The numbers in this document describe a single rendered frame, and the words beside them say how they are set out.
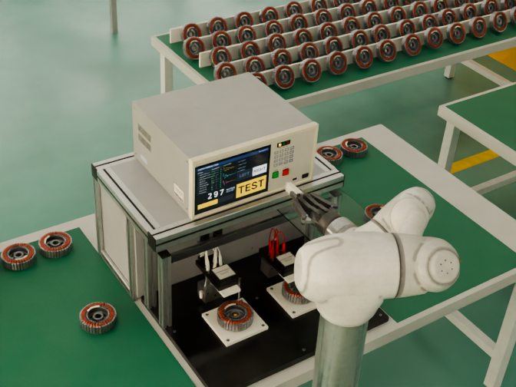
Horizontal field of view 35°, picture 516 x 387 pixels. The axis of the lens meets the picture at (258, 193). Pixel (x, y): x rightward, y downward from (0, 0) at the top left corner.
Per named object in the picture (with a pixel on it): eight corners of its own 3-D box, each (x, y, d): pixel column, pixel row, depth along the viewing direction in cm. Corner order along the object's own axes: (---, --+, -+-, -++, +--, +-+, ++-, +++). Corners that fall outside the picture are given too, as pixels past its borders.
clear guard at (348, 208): (388, 247, 251) (391, 232, 248) (325, 272, 240) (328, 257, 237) (325, 193, 273) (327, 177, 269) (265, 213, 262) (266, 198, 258)
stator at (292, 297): (322, 298, 264) (324, 289, 262) (294, 309, 259) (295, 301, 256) (302, 277, 271) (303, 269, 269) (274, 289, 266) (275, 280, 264)
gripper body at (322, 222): (322, 243, 229) (302, 226, 235) (345, 235, 233) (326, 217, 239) (325, 223, 225) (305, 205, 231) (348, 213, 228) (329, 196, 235)
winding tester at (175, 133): (312, 180, 259) (319, 124, 247) (191, 220, 239) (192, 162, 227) (246, 123, 285) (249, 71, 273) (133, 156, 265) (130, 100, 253)
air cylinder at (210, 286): (225, 296, 264) (226, 282, 261) (205, 303, 261) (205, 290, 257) (217, 286, 267) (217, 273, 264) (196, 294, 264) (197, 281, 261)
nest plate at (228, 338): (268, 329, 253) (268, 326, 252) (226, 347, 246) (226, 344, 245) (242, 299, 263) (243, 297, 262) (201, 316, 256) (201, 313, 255)
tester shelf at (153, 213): (343, 186, 265) (345, 174, 262) (154, 252, 233) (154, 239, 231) (268, 124, 294) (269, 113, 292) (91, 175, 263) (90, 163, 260)
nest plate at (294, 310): (330, 302, 264) (331, 299, 264) (292, 319, 257) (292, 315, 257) (303, 275, 274) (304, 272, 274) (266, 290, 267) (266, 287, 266)
